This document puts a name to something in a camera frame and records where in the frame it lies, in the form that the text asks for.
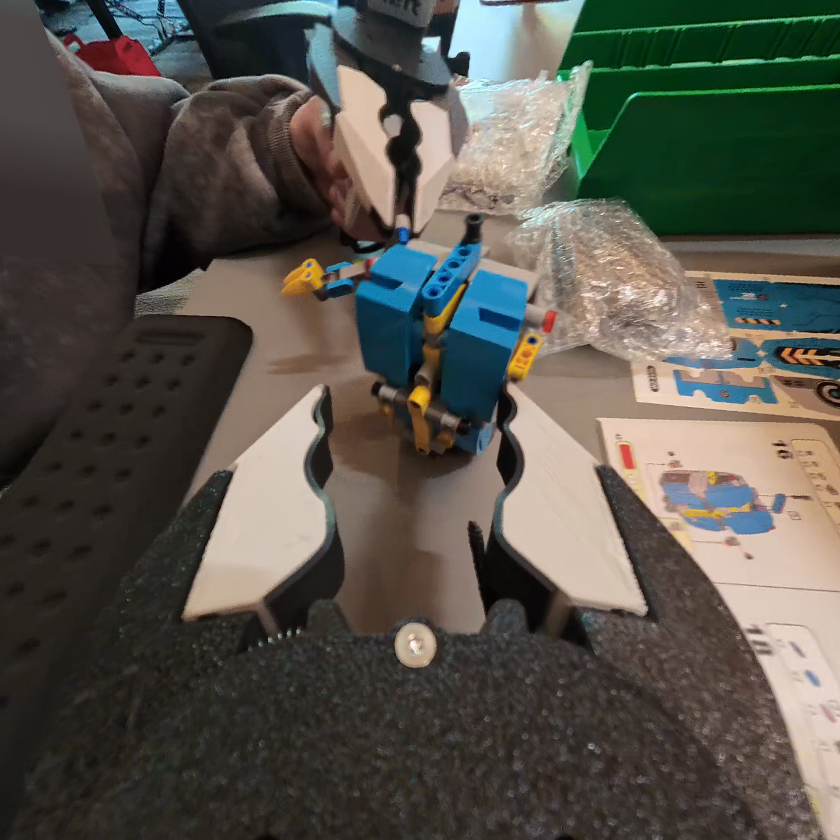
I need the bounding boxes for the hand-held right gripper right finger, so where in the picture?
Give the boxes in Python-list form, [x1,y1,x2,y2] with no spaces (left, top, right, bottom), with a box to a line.
[486,382,649,639]

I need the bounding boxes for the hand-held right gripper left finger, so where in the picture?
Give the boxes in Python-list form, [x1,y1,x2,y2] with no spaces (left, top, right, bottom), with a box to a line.
[182,385,346,642]

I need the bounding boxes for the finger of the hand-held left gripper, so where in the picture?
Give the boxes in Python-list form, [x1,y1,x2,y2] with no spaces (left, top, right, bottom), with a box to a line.
[410,98,460,235]
[333,66,403,228]

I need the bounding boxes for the grey angled beam assembly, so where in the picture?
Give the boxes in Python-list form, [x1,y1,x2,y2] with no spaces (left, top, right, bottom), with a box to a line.
[341,225,413,265]

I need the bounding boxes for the blue connector brick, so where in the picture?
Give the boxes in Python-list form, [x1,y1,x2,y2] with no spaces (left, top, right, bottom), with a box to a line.
[315,260,360,301]

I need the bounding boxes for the yellow twin cone piece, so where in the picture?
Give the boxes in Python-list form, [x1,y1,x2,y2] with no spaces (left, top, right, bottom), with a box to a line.
[282,258,327,298]

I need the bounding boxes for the blue toy brick robot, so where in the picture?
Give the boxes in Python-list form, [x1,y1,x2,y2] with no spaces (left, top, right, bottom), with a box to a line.
[353,212,560,458]

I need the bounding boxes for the grey desk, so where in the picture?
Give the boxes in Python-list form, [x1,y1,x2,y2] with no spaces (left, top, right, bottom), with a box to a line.
[134,0,840,637]

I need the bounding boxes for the person's left hand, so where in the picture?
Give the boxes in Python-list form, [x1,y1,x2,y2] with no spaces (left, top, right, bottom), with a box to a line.
[289,97,380,238]

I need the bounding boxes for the clear plastic bag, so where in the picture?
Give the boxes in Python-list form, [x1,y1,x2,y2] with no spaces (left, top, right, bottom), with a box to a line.
[438,61,593,215]
[504,199,734,363]

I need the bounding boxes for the black mesh chair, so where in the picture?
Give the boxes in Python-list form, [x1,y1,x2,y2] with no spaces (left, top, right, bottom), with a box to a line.
[176,0,317,84]

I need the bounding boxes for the black perforated pad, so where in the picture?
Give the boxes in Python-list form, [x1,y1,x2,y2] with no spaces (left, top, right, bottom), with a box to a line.
[0,314,255,756]

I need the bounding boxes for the white instruction booklet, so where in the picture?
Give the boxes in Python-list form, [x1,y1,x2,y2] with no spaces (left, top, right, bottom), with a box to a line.
[596,416,840,840]

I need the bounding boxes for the blue sticker sheet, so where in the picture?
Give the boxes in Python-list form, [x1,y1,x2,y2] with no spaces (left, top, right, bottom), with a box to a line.
[630,271,840,422]

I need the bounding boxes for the green storage bin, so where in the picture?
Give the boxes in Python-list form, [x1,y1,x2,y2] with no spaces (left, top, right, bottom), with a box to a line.
[556,0,840,238]

